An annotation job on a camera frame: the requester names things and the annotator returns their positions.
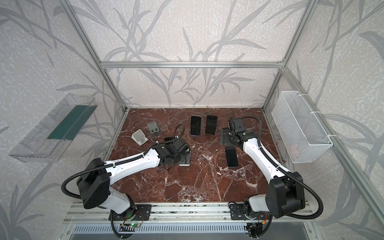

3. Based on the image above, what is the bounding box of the black phone white case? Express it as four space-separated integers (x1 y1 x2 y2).
225 146 239 168

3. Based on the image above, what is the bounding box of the grey phone stand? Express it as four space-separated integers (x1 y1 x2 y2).
148 121 161 137

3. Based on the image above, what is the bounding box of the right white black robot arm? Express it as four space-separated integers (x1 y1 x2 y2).
224 117 306 218

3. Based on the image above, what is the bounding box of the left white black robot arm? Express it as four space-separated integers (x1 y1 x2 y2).
77 138 191 215

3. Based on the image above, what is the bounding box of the green circuit board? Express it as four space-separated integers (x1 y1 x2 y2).
120 223 143 232

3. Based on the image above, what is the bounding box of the left black corrugated cable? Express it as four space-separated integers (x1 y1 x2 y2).
60 123 186 200

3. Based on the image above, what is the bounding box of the black corrugated cable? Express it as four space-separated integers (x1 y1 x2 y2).
60 123 186 200
239 116 325 220

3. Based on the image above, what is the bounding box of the right black corrugated cable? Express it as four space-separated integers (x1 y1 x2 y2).
239 116 325 220

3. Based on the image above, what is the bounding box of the aluminium front rail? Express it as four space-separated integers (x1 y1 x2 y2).
62 201 314 225

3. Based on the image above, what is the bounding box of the white wire mesh basket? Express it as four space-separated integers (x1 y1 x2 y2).
272 91 333 164

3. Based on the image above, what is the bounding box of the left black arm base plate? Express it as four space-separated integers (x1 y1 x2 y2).
108 204 152 221

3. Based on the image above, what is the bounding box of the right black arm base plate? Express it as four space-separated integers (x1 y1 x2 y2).
228 202 270 221

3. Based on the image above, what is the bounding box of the aluminium frame horizontal bar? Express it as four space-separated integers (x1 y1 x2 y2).
100 61 283 69

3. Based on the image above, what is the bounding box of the clear plastic wall bin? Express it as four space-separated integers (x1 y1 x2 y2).
9 94 98 163

